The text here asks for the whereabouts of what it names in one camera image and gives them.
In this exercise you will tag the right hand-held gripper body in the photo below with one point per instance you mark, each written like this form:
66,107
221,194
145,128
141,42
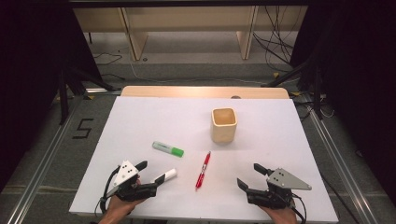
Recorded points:
285,180

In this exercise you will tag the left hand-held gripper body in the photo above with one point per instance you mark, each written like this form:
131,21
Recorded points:
126,174

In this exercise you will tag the white marker pen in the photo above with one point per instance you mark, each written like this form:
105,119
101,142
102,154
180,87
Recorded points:
171,174

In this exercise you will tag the green highlighter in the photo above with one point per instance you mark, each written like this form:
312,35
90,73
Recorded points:
165,147

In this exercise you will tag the red pen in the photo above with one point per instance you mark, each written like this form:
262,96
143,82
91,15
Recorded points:
203,171

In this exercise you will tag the beige square cup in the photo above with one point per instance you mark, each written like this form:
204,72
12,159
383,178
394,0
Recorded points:
222,133

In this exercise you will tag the person's right hand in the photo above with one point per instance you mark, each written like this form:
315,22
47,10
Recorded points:
281,216

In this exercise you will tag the person's left hand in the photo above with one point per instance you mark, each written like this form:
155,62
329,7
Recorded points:
117,210

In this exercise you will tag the black tape floor mark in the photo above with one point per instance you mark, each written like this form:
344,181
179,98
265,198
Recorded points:
84,128

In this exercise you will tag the short aluminium bar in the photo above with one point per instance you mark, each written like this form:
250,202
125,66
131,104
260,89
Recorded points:
99,90

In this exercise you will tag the light wooden table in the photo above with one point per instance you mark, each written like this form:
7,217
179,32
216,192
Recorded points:
186,92

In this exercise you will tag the black tripod stand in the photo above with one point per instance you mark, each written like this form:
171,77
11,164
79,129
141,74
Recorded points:
317,93
63,102

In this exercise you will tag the dark curtain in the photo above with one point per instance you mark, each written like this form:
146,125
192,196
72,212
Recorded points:
358,62
31,62

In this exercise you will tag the wooden desk with panel legs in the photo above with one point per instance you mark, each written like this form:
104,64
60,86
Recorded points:
186,18

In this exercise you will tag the black metal beam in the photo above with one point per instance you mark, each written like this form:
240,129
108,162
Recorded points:
186,2

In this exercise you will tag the aluminium floor rail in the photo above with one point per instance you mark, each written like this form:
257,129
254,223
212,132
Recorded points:
349,186
33,186

